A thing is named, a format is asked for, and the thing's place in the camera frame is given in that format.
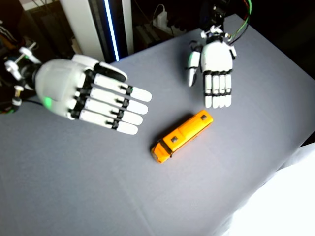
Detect yellow toy school bus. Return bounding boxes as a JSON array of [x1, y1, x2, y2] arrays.
[[150, 110, 214, 165]]

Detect thin green cable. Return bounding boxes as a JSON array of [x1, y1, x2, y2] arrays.
[[230, 0, 253, 45]]

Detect white column with blue light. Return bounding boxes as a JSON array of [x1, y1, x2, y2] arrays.
[[60, 0, 135, 63]]

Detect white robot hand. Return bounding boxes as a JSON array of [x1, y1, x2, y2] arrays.
[[185, 34, 238, 109], [34, 54, 153, 136]]

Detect thin red cable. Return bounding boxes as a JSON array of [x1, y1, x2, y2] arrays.
[[242, 0, 251, 22]]

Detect grey table cloth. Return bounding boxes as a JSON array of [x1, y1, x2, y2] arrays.
[[0, 13, 315, 236]]

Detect white backdrop sheet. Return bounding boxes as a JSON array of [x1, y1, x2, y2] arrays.
[[224, 142, 315, 236]]

